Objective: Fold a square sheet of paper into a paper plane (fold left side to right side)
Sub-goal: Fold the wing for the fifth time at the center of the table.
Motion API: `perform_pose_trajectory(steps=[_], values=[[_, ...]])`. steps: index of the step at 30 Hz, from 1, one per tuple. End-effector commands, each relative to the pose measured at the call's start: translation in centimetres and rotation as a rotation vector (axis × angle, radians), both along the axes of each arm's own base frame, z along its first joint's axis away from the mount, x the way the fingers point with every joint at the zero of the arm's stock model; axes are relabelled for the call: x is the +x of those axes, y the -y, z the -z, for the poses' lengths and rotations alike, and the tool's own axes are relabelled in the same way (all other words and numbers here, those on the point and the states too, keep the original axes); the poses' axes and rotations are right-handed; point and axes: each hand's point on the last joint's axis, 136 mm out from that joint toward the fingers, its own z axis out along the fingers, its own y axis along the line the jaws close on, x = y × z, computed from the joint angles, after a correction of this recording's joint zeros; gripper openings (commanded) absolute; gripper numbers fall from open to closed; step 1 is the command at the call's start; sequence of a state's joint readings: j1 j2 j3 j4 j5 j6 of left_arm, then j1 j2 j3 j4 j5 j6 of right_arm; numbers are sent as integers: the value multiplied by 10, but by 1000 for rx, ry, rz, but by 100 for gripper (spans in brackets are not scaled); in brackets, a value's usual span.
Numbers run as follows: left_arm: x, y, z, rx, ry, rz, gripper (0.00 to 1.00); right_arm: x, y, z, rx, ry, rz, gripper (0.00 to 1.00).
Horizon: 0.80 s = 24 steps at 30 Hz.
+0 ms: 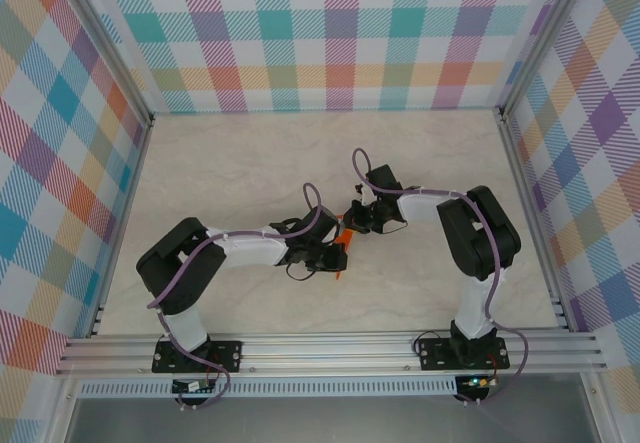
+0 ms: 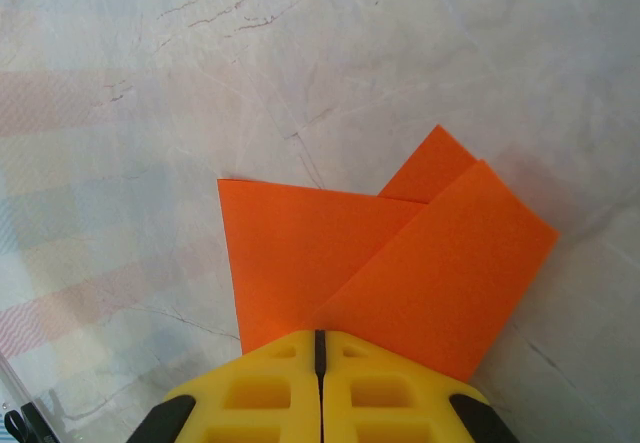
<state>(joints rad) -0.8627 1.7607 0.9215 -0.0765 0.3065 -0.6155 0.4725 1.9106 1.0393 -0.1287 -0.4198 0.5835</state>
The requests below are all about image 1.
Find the grey metal panel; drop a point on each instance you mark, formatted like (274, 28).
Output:
(325, 423)

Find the right circuit board green light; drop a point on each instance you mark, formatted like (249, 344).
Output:
(475, 381)

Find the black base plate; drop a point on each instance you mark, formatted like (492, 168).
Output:
(435, 353)
(227, 350)

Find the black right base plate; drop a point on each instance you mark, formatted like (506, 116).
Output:
(435, 353)

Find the aluminium side rail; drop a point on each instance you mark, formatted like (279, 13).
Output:
(530, 213)
(125, 213)

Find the long aluminium mounting rail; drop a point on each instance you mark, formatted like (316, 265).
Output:
(325, 353)

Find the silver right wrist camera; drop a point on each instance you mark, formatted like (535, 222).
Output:
(370, 197)

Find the aluminium frame post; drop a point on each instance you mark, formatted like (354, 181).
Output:
(107, 48)
(545, 38)

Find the left small circuit board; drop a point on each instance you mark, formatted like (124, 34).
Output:
(187, 387)

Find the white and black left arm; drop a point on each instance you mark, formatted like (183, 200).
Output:
(250, 250)

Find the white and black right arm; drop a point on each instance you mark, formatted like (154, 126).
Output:
(475, 308)

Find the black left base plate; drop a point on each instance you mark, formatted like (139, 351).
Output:
(227, 350)

